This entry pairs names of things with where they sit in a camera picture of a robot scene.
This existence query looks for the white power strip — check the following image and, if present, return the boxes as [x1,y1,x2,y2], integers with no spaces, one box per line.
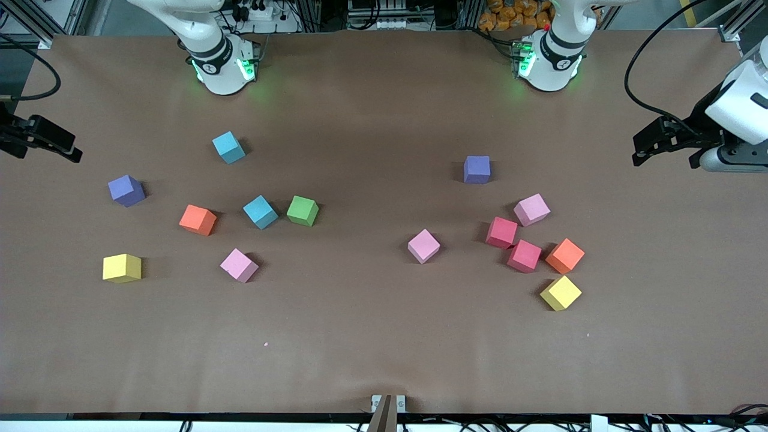
[231,0,301,34]

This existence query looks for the pink foam cube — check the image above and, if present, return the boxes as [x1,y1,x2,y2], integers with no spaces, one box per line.
[514,193,551,227]
[407,229,441,265]
[220,248,260,283]

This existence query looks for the crimson foam cube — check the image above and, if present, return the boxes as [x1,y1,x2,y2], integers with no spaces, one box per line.
[485,217,518,249]
[507,239,542,274]

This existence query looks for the yellow foam cube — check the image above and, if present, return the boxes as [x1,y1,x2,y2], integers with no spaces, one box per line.
[102,253,143,283]
[539,275,583,311]

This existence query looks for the brown table cover sheet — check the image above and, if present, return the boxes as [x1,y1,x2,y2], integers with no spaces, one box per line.
[0,30,768,416]

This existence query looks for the green foam cube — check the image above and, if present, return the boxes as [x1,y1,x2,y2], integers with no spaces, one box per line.
[286,196,320,227]

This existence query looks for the bag of orange items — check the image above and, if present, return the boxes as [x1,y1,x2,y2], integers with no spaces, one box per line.
[478,0,556,32]

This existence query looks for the cyan foam cube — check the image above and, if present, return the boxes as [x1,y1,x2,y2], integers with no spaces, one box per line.
[242,195,280,230]
[212,131,247,164]

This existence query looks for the aluminium frame post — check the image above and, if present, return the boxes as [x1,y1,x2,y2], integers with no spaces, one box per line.
[0,0,91,49]
[717,0,768,43]

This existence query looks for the orange foam cube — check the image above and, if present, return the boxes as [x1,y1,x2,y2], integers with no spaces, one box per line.
[179,205,218,236]
[545,238,586,274]

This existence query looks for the purple foam cube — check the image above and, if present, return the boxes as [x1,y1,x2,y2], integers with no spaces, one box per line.
[107,175,146,208]
[463,155,491,184]

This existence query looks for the metal bracket with wooden strip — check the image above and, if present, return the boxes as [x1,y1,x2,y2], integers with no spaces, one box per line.
[371,394,407,432]

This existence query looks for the grey electronics rack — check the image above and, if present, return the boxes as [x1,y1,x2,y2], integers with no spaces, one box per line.
[347,0,416,31]

